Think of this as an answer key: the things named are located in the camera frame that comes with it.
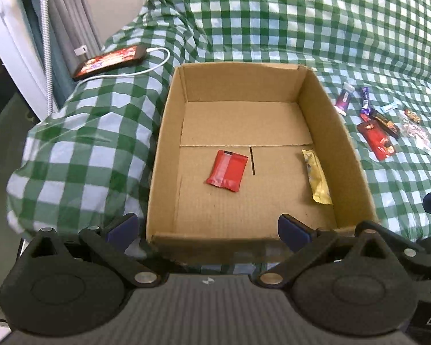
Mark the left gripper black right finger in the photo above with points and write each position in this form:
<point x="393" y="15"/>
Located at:
<point x="353" y="286"/>

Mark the white window frame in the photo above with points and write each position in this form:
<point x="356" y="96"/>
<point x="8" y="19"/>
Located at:
<point x="20" y="57"/>

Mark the red white snack stick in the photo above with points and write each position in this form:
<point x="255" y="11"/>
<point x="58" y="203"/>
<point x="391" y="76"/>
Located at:
<point x="365" y="117"/>

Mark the green checkered sofa cover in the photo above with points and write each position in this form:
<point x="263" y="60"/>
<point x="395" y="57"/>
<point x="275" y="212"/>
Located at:
<point x="92" y="160"/>

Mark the yellow snack bar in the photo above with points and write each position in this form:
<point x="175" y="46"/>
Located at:
<point x="316" y="177"/>

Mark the clear bag of candies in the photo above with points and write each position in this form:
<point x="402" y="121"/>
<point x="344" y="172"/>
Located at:
<point x="416" y="132"/>

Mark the brown cardboard box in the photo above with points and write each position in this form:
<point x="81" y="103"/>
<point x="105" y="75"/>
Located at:
<point x="268" y="113"/>

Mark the black smartphone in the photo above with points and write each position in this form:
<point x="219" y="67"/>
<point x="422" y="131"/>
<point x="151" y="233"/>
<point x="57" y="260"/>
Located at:
<point x="120" y="58"/>

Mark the small orange brown candy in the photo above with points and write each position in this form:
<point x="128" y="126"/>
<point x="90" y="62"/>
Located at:
<point x="412" y="116"/>

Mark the small red snack packet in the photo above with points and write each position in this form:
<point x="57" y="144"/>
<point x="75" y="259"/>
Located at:
<point x="227" y="171"/>

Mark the light blue snack stick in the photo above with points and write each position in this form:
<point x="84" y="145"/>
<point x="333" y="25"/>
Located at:
<point x="388" y="107"/>

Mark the dark brown snack bar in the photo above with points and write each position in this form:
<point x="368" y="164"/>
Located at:
<point x="386" y="124"/>

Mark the purple chocolate bar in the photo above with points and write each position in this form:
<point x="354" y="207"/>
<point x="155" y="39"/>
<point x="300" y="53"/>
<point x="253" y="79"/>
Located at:
<point x="365" y="105"/>

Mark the purple white snack tube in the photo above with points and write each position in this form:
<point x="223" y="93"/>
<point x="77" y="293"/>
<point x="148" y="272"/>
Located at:
<point x="343" y="99"/>

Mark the dark red drink pouch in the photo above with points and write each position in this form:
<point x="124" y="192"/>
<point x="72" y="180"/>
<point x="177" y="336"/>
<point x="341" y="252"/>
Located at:
<point x="377" y="139"/>

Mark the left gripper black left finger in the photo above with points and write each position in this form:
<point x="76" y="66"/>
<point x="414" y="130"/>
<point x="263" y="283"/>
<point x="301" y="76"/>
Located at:
<point x="57" y="288"/>

